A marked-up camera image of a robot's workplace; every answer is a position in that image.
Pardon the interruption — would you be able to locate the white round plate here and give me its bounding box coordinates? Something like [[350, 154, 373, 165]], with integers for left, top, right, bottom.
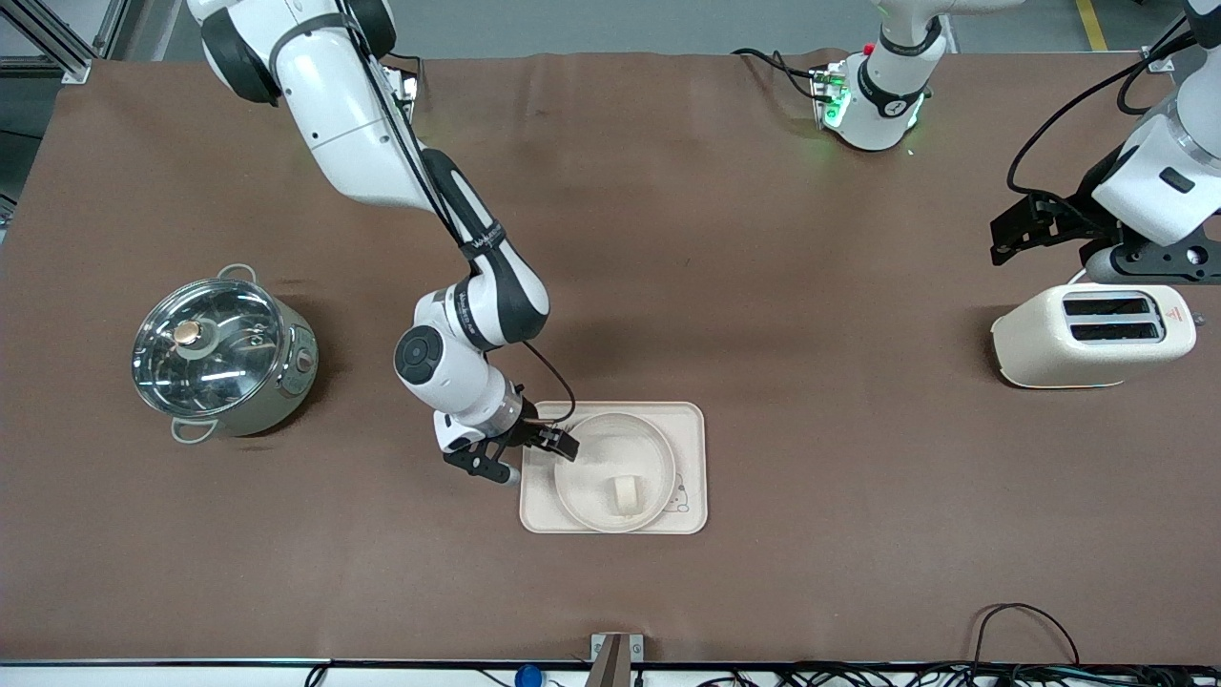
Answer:
[[553, 412, 676, 532]]

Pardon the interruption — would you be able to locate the cream rabbit print tray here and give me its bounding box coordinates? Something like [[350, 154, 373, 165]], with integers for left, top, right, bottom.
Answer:
[[519, 401, 709, 535]]

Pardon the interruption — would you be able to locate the cream two-slot toaster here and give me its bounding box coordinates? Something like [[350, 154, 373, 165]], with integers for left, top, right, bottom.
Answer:
[[990, 281, 1206, 390]]

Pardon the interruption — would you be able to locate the steel electric cooking pot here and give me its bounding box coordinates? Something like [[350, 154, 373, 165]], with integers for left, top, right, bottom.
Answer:
[[131, 263, 321, 446]]

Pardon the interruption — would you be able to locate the brown table cover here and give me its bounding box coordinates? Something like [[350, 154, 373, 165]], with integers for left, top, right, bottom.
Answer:
[[0, 48, 1221, 665]]

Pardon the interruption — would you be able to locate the glass pot lid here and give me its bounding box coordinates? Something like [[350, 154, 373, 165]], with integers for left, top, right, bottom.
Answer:
[[132, 279, 286, 418]]

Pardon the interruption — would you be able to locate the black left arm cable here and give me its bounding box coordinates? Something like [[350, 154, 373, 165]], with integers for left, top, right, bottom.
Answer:
[[1007, 29, 1205, 197]]

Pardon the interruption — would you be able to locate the grey metal mount bracket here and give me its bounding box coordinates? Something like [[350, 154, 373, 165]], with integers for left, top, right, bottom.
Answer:
[[590, 633, 644, 687]]

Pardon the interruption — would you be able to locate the black left base cable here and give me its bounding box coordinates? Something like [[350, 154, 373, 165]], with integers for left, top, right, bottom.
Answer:
[[732, 48, 833, 102]]

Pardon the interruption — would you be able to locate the black looped floor cable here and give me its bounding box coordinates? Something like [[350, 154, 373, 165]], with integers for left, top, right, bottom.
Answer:
[[967, 602, 1083, 669]]

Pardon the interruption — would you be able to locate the aluminium frame profile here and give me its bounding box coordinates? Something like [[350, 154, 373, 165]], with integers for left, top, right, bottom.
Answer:
[[0, 0, 130, 85]]

